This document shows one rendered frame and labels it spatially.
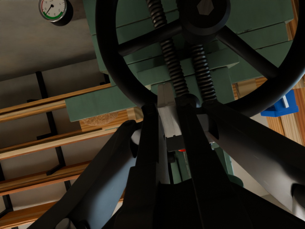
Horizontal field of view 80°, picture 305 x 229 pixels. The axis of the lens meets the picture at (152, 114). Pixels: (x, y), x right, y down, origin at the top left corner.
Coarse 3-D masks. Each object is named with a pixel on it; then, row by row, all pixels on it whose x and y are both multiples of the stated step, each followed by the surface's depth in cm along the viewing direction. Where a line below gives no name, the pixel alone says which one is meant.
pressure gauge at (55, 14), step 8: (40, 0) 38; (48, 0) 38; (56, 0) 38; (64, 0) 37; (40, 8) 38; (48, 8) 38; (56, 8) 38; (64, 8) 37; (72, 8) 40; (48, 16) 38; (56, 16) 38; (64, 16) 38; (72, 16) 40; (56, 24) 40; (64, 24) 40
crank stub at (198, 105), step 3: (189, 96) 18; (192, 96) 18; (195, 96) 19; (189, 99) 18; (192, 99) 18; (195, 99) 18; (198, 99) 19; (192, 102) 18; (195, 102) 18; (198, 102) 18; (192, 105) 18; (195, 105) 18; (198, 105) 18
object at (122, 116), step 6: (258, 78) 54; (264, 78) 54; (234, 84) 55; (258, 84) 54; (234, 90) 55; (234, 96) 55; (120, 114) 60; (126, 114) 60; (114, 120) 61; (120, 120) 60; (126, 120) 60; (84, 126) 62; (90, 126) 62; (96, 126) 62; (102, 126) 61
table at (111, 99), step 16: (272, 48) 39; (288, 48) 39; (208, 64) 32; (224, 64) 31; (240, 64) 40; (144, 80) 33; (160, 80) 33; (240, 80) 40; (80, 96) 45; (96, 96) 45; (112, 96) 44; (80, 112) 46; (96, 112) 45; (112, 112) 47
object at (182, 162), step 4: (176, 152) 78; (180, 152) 78; (224, 152) 76; (176, 156) 79; (180, 156) 78; (228, 156) 76; (180, 160) 78; (184, 160) 78; (228, 160) 76; (180, 164) 78; (184, 164) 78; (228, 164) 76; (180, 168) 78; (184, 168) 78; (228, 168) 76; (232, 168) 76; (180, 172) 79; (184, 172) 78; (228, 172) 76; (232, 172) 76; (184, 176) 78; (188, 176) 78; (184, 180) 79
